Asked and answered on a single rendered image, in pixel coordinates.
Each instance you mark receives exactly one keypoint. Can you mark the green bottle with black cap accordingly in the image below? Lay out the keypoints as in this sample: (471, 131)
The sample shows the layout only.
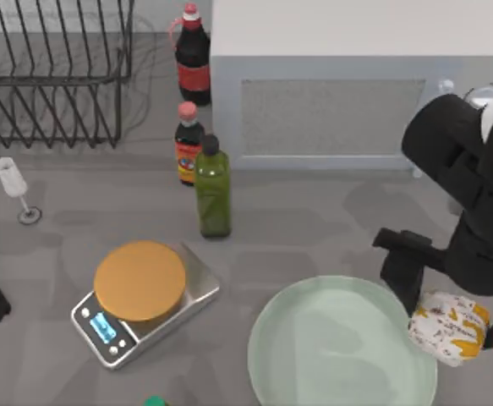
(213, 199)

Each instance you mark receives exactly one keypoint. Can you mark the large dark red-label bottle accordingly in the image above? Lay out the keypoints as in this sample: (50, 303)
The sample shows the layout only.
(193, 76)

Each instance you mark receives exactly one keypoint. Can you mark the clear champagne glass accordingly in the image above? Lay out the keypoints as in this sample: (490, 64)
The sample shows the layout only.
(11, 179)

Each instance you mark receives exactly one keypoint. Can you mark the small dark orange-label bottle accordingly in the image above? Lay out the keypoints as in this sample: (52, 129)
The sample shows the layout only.
(185, 156)

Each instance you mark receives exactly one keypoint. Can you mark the pale green plate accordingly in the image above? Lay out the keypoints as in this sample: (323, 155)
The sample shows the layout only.
(339, 347)

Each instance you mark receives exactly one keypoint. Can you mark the pale microwave oven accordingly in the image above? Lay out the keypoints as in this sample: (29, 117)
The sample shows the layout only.
(313, 38)

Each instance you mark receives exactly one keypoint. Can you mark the white and yellow burger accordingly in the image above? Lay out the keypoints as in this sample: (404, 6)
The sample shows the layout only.
(449, 327)

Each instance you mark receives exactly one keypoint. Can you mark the green bottle cap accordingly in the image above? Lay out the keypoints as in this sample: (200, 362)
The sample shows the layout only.
(155, 402)

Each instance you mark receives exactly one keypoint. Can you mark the silver kitchen scale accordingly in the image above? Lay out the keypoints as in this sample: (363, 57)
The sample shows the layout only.
(140, 279)

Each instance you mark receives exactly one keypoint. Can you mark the grey microwave door panel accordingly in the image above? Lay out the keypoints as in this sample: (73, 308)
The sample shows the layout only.
(330, 116)

